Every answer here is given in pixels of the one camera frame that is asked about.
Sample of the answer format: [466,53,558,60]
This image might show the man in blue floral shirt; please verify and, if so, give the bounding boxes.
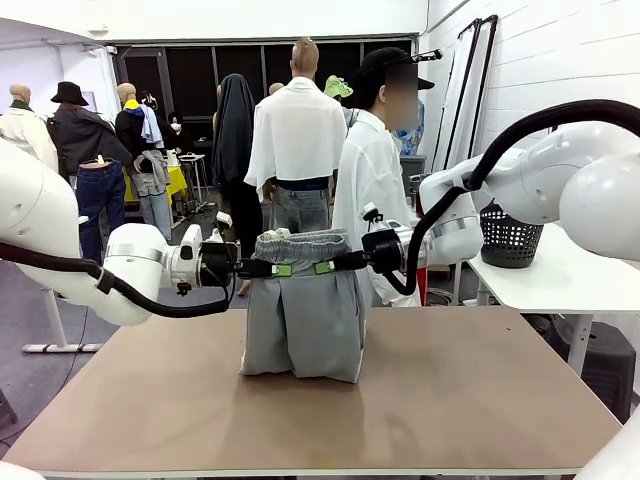
[394,99,426,157]

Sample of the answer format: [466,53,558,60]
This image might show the mannequin with black hooded cloak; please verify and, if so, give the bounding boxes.
[211,72,266,297]

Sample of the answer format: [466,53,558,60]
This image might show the grey box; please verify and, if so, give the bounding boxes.
[399,154,428,201]

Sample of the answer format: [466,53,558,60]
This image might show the mannequin with white shirt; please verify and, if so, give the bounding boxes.
[243,35,347,234]

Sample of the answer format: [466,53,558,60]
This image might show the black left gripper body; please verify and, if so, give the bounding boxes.
[199,241,241,288]

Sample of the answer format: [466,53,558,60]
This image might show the white table with T-foot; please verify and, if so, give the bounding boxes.
[22,214,104,355]

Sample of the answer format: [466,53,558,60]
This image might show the mannequin with dark jacket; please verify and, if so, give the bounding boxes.
[45,80,134,262]

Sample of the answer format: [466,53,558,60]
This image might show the mannequin with cream coat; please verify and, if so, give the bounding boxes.
[0,83,60,174]

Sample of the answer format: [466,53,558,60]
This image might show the small white work table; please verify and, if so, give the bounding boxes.
[177,152,217,214]

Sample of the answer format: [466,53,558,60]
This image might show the person in white shirt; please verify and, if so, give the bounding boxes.
[332,47,436,308]

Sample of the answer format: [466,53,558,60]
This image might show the black perforated plastic basket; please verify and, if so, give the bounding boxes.
[479,197,545,269]

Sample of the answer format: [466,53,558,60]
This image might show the yellow table cloth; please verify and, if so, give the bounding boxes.
[122,164,189,204]

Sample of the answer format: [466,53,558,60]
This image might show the black bucket hat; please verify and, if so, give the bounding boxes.
[50,80,90,107]

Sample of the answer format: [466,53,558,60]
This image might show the person with white face mask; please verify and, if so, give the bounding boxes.
[167,112,197,154]

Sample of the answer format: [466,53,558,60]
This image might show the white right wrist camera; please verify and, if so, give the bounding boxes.
[360,202,402,234]

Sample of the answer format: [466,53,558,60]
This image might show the black framed white panel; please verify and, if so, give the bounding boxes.
[452,13,499,166]
[430,17,484,174]

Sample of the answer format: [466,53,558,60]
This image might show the black left arm cable sleeve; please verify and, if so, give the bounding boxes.
[0,241,237,319]

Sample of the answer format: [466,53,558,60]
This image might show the black arm cable sleeve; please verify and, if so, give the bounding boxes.
[0,241,237,319]
[382,98,640,297]

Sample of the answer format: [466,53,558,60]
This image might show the large white side table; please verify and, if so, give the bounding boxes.
[467,222,640,377]

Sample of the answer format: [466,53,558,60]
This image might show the grey training pants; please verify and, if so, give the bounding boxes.
[238,228,367,384]

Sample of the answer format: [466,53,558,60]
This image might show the black cap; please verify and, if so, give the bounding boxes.
[353,47,435,92]

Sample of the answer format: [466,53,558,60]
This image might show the black right arm cable sleeve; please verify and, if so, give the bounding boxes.
[382,98,640,297]

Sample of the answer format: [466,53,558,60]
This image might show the mannequin with yellow scarf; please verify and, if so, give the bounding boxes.
[114,82,174,244]

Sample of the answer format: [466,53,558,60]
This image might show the black metal stand foot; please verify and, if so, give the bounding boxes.
[0,387,19,430]

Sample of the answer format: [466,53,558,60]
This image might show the light green hat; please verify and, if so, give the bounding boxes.
[323,74,355,100]

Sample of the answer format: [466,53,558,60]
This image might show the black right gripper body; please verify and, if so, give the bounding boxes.
[360,228,404,276]

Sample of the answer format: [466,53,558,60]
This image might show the black plastic stool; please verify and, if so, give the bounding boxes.
[548,319,637,424]

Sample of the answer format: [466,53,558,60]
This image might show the dark blue jeans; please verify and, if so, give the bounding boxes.
[75,158,127,262]

